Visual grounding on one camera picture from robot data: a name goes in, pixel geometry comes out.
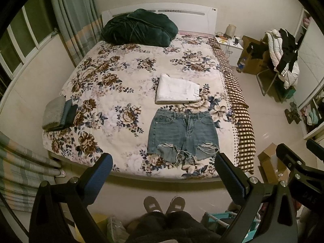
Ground blue denim shorts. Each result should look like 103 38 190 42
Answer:
147 109 219 165

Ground brown checkered bed sheet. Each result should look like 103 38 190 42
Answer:
208 38 256 174

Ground open small cardboard box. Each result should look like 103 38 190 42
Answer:
258 143 289 184

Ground dark slippers on floor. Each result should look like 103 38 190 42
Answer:
284 102 301 125

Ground yellow box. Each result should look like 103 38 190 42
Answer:
75 213 108 243

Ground teal white rack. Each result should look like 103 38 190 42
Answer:
201 210 261 242

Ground left grey slipper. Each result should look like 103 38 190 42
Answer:
143 196 163 213

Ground grey slipper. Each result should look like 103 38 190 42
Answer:
166 196 186 214
143 196 163 213

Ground right grey slipper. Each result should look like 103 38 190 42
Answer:
166 196 186 214

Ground folded dark clothes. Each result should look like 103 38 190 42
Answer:
48 99 78 131

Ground green striped curtain foreground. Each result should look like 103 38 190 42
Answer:
0 133 65 212

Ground folded grey towel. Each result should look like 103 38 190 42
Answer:
42 95 66 130

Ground white puffer jacket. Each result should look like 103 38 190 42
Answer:
264 29 300 90

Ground metal folding chair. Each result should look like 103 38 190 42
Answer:
256 68 278 96

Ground floral bed blanket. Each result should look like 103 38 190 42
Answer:
43 34 238 180

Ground black striped jacket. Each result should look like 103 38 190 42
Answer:
276 29 299 76

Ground white wardrobe shelf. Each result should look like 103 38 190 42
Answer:
294 9 323 140

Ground folded white pants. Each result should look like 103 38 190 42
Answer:
155 74 201 104

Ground plastic water bottle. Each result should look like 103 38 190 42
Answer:
237 58 247 72

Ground white nightstand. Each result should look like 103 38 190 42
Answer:
215 33 243 66

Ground beige table lamp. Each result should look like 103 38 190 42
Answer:
225 24 236 39

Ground dark green bundled blanket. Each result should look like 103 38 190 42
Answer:
101 9 178 47

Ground green striped window curtain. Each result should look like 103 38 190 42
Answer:
51 0 103 65

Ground white bed headboard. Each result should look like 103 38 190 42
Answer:
101 2 217 35

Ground window with white frame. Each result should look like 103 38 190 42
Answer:
1 0 57 80

